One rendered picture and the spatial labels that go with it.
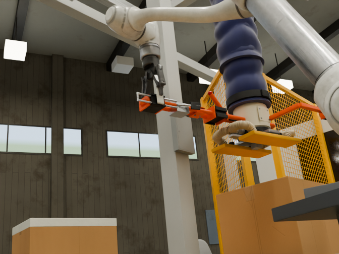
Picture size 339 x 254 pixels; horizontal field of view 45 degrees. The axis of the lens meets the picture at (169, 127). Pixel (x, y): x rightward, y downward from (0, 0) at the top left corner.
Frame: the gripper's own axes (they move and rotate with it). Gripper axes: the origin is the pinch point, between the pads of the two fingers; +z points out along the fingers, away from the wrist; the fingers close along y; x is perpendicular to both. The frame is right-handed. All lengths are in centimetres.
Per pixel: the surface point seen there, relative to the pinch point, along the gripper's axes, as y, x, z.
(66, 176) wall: 824, -289, -194
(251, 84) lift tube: -8, -54, -16
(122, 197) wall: 797, -432, -140
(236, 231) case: 12, -48, 52
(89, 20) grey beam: 190, -62, -182
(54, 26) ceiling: 701, -211, -536
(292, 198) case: -19, -54, 43
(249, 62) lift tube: -8, -55, -28
